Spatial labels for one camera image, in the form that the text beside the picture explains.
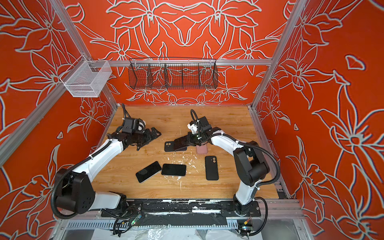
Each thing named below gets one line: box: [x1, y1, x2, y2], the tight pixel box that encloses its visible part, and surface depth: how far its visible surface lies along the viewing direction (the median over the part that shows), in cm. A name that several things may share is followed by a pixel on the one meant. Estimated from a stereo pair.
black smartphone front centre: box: [161, 163, 187, 176], surface depth 87 cm
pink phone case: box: [196, 144, 208, 155], surface depth 97 cm
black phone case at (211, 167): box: [205, 155, 219, 181], surface depth 89 cm
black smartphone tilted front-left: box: [135, 161, 162, 184], surface depth 88 cm
